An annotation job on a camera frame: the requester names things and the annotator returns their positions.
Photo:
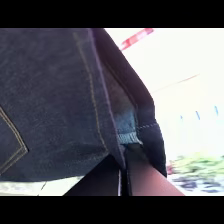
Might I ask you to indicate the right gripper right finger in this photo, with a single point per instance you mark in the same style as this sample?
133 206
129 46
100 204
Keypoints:
146 181

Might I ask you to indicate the dark blue jeans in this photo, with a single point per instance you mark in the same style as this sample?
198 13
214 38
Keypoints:
56 100

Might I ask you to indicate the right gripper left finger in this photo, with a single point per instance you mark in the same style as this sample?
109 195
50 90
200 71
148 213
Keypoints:
100 180

